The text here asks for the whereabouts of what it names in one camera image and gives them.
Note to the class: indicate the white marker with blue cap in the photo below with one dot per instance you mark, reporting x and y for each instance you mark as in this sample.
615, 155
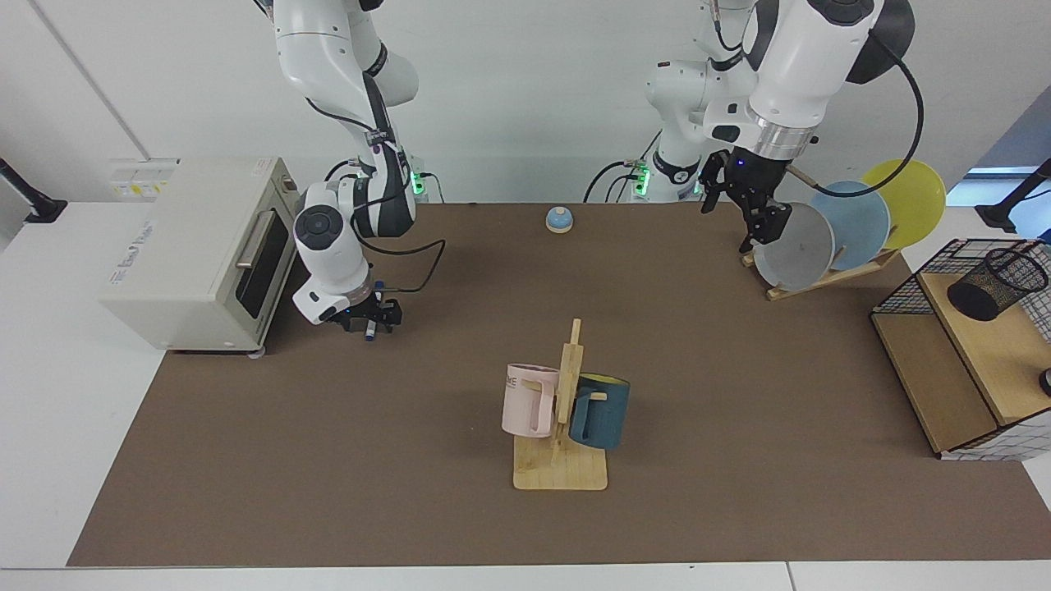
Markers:
370, 331

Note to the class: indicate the black mesh pen holder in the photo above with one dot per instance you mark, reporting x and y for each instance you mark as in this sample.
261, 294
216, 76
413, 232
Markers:
985, 295

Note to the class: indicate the grey plate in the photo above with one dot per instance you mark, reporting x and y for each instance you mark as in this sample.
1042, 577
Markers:
800, 254

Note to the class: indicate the wooden plate rack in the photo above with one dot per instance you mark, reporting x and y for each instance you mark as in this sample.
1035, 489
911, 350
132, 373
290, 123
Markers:
829, 279

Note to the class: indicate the light blue plate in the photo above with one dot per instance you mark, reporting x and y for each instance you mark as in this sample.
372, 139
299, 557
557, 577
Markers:
858, 222

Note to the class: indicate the brown table cloth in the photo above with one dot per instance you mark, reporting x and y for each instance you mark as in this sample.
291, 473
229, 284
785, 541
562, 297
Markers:
410, 451

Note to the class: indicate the small blue round thing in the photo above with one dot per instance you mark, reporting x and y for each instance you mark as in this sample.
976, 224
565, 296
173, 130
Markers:
559, 219

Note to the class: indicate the yellow plate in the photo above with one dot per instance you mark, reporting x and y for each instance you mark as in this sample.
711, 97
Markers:
915, 201

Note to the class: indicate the pale toaster oven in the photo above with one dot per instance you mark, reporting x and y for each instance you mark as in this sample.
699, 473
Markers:
189, 246

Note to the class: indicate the pink cup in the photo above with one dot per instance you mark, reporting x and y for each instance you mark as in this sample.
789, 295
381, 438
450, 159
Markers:
521, 406

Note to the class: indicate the dark teal cup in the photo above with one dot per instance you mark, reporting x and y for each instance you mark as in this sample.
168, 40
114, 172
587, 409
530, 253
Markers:
603, 419

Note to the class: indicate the black stand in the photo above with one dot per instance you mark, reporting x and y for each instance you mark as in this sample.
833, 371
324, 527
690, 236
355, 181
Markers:
33, 205
1006, 213

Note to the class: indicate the wooden cup stand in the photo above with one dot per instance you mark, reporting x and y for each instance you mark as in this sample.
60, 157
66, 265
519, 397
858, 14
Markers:
566, 472

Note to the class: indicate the black round object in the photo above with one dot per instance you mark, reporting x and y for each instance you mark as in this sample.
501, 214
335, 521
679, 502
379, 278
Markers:
1046, 382

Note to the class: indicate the white wall outlet box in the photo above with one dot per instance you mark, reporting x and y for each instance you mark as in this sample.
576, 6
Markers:
144, 176

